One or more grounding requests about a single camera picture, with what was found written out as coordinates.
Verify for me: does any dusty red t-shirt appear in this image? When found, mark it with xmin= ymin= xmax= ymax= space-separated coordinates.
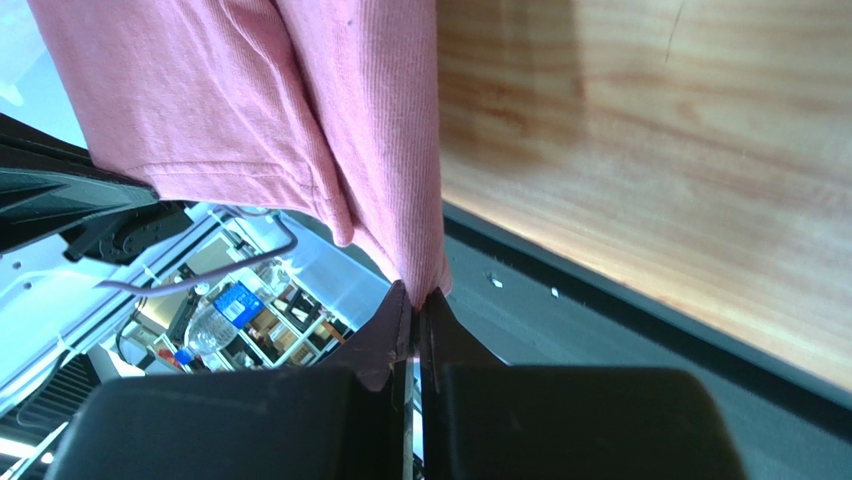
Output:
xmin=30 ymin=1 xmax=452 ymax=306

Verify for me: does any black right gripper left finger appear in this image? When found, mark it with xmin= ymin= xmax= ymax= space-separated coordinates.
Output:
xmin=47 ymin=283 xmax=413 ymax=479

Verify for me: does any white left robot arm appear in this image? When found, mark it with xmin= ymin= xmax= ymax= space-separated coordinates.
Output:
xmin=1 ymin=115 xmax=193 ymax=265

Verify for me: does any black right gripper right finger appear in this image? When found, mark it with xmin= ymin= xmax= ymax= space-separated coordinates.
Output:
xmin=419 ymin=291 xmax=745 ymax=479

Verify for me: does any white storage shelving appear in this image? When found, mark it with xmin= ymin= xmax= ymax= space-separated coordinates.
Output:
xmin=113 ymin=214 xmax=353 ymax=374

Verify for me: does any clear plastic water bottle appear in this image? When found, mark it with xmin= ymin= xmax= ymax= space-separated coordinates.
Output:
xmin=174 ymin=306 xmax=238 ymax=365

